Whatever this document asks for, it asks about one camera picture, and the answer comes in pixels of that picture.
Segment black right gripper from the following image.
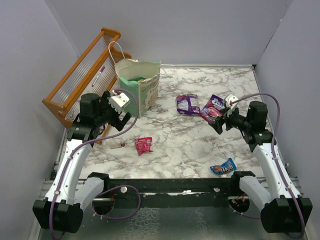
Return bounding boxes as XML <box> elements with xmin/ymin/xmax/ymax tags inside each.
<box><xmin>209</xmin><ymin>105</ymin><xmax>252</xmax><ymax>134</ymax></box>

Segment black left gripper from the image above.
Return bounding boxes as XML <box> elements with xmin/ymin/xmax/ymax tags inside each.
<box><xmin>95</xmin><ymin>91</ymin><xmax>132</xmax><ymax>130</ymax></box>

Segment green Fox's bag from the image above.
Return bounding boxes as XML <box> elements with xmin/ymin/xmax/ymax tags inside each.
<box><xmin>129</xmin><ymin>77</ymin><xmax>146</xmax><ymax>82</ymax></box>

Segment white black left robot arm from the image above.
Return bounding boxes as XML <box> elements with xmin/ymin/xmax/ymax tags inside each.
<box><xmin>32</xmin><ymin>88</ymin><xmax>136</xmax><ymax>235</ymax></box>

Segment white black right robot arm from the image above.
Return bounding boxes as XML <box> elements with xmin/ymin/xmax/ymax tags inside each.
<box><xmin>211</xmin><ymin>101</ymin><xmax>313</xmax><ymax>234</ymax></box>

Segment purple Fox's candy bag right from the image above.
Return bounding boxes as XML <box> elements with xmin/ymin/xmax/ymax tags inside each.
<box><xmin>200</xmin><ymin>94</ymin><xmax>225</xmax><ymax>124</ymax></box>

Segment purple fox's candy bag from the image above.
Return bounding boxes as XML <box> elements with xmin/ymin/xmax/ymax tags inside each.
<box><xmin>175</xmin><ymin>94</ymin><xmax>201</xmax><ymax>116</ymax></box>
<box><xmin>200</xmin><ymin>94</ymin><xmax>225</xmax><ymax>124</ymax></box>

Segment purple Fox's candy bag left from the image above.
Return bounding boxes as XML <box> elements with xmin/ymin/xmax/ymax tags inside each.
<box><xmin>175</xmin><ymin>94</ymin><xmax>201</xmax><ymax>116</ymax></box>

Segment green paper gift bag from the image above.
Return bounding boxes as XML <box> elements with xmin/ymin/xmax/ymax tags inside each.
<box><xmin>108</xmin><ymin>41</ymin><xmax>167</xmax><ymax>118</ymax></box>

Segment small beige eraser block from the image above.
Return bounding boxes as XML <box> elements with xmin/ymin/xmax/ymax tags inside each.
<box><xmin>110</xmin><ymin>143</ymin><xmax>122</xmax><ymax>149</ymax></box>

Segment blue M&M's packet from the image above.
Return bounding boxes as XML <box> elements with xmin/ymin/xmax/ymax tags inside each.
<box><xmin>209</xmin><ymin>158</ymin><xmax>237</xmax><ymax>176</ymax></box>

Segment wooden rack with clear slats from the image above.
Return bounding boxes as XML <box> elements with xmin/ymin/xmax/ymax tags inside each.
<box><xmin>42</xmin><ymin>27</ymin><xmax>122</xmax><ymax>129</ymax></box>

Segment pink red snack packet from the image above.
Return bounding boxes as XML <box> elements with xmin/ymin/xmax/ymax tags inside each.
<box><xmin>134</xmin><ymin>137</ymin><xmax>153</xmax><ymax>156</ymax></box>

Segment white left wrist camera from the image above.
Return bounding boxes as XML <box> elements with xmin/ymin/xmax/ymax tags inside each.
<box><xmin>109</xmin><ymin>92</ymin><xmax>130</xmax><ymax>114</ymax></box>

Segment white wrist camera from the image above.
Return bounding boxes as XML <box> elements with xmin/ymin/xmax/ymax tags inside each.
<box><xmin>109</xmin><ymin>92</ymin><xmax>130</xmax><ymax>114</ymax></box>
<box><xmin>223</xmin><ymin>93</ymin><xmax>239</xmax><ymax>109</ymax></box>

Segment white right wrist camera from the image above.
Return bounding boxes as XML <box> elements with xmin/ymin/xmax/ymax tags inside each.
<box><xmin>223</xmin><ymin>93</ymin><xmax>239</xmax><ymax>109</ymax></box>

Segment black front mounting rail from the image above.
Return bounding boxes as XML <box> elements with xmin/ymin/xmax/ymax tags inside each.
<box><xmin>91</xmin><ymin>171</ymin><xmax>254</xmax><ymax>214</ymax></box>

